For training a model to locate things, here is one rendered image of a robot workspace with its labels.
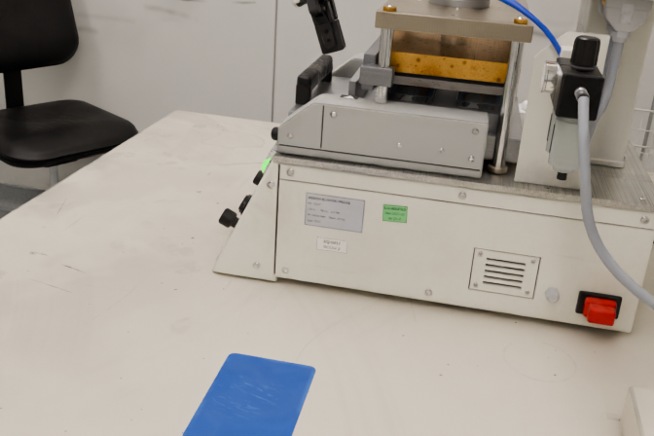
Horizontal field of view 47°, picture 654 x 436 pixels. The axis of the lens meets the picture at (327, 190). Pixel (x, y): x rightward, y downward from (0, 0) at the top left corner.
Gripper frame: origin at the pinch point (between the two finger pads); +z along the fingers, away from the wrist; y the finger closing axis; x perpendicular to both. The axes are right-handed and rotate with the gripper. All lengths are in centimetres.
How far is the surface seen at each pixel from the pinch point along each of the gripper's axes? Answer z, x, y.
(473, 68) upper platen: 6.6, 18.6, 11.5
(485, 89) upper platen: 9.6, 19.3, 10.3
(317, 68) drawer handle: 3.4, -2.4, 2.2
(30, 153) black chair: 19, -115, -84
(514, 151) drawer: 17.8, 21.1, 11.0
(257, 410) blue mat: 29, -7, 42
